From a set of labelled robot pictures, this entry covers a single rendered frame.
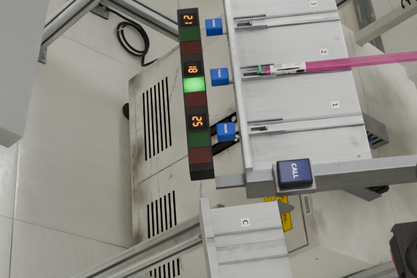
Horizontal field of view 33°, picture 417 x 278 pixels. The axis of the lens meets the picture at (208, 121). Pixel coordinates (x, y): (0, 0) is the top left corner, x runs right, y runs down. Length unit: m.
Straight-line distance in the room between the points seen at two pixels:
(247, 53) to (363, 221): 0.51
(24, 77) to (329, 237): 0.68
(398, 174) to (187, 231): 0.36
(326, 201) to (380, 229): 0.19
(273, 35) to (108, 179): 0.81
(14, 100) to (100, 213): 0.88
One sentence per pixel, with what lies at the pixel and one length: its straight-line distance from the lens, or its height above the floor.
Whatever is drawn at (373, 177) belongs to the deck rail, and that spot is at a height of 0.85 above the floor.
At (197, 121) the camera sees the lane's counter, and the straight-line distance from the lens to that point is 1.16.
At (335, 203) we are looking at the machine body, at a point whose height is 0.62.
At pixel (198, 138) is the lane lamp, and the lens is 1.14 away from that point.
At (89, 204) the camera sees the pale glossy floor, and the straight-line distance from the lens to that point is 1.83.
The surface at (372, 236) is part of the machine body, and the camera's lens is 1.55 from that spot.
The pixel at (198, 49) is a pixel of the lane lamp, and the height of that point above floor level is 0.66.
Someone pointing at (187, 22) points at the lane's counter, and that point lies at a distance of 1.29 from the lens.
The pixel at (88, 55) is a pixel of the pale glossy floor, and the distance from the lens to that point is 2.07.
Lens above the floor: 1.33
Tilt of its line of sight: 35 degrees down
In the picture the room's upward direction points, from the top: 59 degrees clockwise
